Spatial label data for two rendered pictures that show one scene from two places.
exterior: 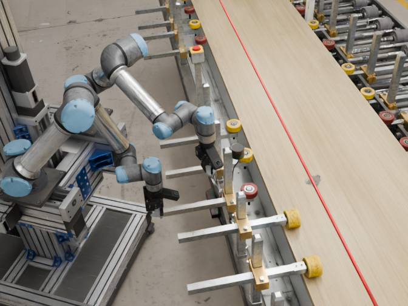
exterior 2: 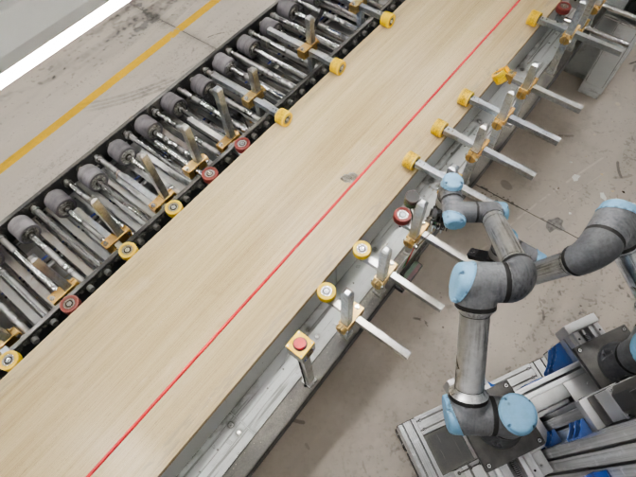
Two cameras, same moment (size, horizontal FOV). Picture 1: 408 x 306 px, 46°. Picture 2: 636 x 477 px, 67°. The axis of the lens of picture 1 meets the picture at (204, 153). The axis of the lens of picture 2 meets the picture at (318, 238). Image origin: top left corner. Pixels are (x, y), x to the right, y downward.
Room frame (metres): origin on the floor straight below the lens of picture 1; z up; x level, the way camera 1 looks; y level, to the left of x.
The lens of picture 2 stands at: (2.60, 0.42, 2.77)
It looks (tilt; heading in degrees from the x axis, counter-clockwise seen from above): 61 degrees down; 231
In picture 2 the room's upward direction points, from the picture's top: 5 degrees counter-clockwise
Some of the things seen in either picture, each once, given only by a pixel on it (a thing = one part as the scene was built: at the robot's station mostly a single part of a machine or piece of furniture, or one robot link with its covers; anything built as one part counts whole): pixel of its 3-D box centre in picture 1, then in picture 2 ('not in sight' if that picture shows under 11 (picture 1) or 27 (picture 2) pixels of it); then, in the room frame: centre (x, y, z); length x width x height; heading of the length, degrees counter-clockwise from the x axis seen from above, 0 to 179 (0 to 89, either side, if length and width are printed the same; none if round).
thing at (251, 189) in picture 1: (249, 196); (401, 220); (1.59, -0.20, 0.85); 0.08 x 0.08 x 0.11
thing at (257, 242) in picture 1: (256, 274); (472, 159); (1.12, -0.17, 0.90); 0.03 x 0.03 x 0.48; 8
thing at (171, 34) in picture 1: (169, 34); not in sight; (3.30, 0.20, 0.83); 0.43 x 0.03 x 0.04; 98
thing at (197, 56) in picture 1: (197, 54); (300, 347); (2.36, 0.00, 1.18); 0.07 x 0.07 x 0.08; 8
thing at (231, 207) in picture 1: (230, 197); (415, 234); (1.59, -0.11, 0.85); 0.13 x 0.06 x 0.05; 8
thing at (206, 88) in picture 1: (207, 120); (346, 315); (2.11, -0.03, 0.92); 0.03 x 0.03 x 0.48; 8
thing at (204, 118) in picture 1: (205, 120); (450, 188); (1.60, -0.01, 1.31); 0.09 x 0.08 x 0.11; 45
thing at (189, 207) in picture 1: (208, 204); (438, 244); (1.56, 0.00, 0.84); 0.43 x 0.03 x 0.04; 98
